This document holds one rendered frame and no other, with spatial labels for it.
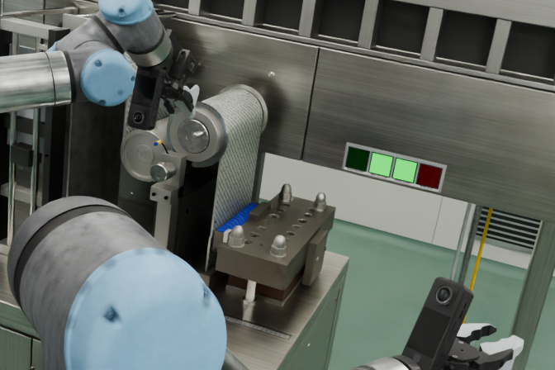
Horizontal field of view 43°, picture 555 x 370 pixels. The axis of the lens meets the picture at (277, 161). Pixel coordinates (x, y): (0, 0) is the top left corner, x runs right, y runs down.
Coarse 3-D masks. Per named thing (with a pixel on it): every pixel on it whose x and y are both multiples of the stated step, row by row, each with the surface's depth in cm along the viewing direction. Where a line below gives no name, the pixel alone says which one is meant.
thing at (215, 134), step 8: (200, 112) 151; (176, 120) 153; (184, 120) 152; (200, 120) 151; (208, 120) 150; (176, 128) 154; (208, 128) 151; (216, 128) 151; (176, 136) 154; (216, 136) 151; (176, 144) 154; (216, 144) 151; (184, 152) 154; (200, 152) 154; (208, 152) 152; (192, 160) 154; (200, 160) 154
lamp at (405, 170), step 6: (396, 162) 173; (402, 162) 172; (408, 162) 172; (396, 168) 173; (402, 168) 173; (408, 168) 172; (414, 168) 172; (396, 174) 174; (402, 174) 173; (408, 174) 173; (414, 174) 172; (408, 180) 173
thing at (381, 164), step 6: (372, 156) 174; (378, 156) 174; (384, 156) 173; (372, 162) 175; (378, 162) 174; (384, 162) 174; (390, 162) 173; (372, 168) 175; (378, 168) 175; (384, 168) 174; (390, 168) 174; (384, 174) 175
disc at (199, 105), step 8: (200, 104) 152; (208, 104) 152; (176, 112) 154; (208, 112) 152; (216, 112) 151; (168, 120) 155; (216, 120) 151; (168, 128) 156; (224, 128) 151; (168, 136) 156; (224, 136) 152; (224, 144) 152; (176, 152) 157; (216, 152) 153; (224, 152) 153; (208, 160) 155; (216, 160) 154
